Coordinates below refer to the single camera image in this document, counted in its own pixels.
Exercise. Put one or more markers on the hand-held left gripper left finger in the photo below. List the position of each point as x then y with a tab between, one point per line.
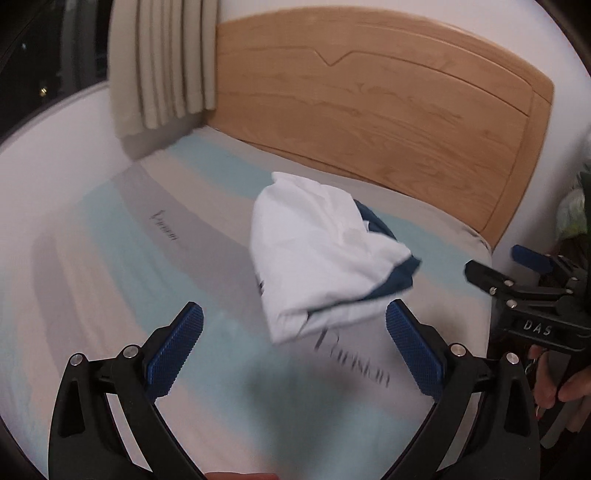
178	346

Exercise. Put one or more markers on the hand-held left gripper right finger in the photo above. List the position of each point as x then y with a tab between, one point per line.
413	346

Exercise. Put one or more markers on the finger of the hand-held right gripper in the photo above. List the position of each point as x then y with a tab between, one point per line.
531	256
503	288

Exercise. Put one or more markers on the blue and white hooded jacket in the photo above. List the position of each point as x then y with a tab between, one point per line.
314	244

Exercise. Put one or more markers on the person's right hand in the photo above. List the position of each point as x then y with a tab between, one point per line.
572	387

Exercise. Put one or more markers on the person's left hand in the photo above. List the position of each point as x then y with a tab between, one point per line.
240	477

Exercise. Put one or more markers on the pale green bag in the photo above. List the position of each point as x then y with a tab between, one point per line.
575	207

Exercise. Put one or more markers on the bed with striped sheet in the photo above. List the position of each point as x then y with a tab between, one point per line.
138	258

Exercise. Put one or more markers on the wooden headboard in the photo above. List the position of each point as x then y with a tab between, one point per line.
369	115

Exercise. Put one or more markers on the wide beige curtain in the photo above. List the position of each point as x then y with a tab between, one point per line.
157	69

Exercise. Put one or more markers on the dark window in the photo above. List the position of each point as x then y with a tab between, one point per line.
46	60

